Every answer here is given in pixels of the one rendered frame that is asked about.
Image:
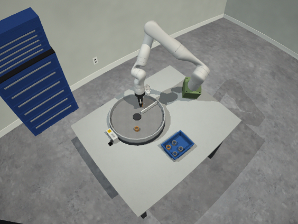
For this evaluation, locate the blue plastic crate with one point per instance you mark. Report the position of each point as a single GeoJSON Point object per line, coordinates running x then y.
{"type": "Point", "coordinates": [181, 140]}

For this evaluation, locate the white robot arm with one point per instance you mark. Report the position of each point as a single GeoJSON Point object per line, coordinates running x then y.
{"type": "Point", "coordinates": [153, 31]}

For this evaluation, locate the grey round turntable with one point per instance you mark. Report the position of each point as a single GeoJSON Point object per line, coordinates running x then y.
{"type": "Point", "coordinates": [126, 113]}

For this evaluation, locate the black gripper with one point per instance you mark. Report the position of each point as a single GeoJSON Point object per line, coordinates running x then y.
{"type": "Point", "coordinates": [140, 99]}

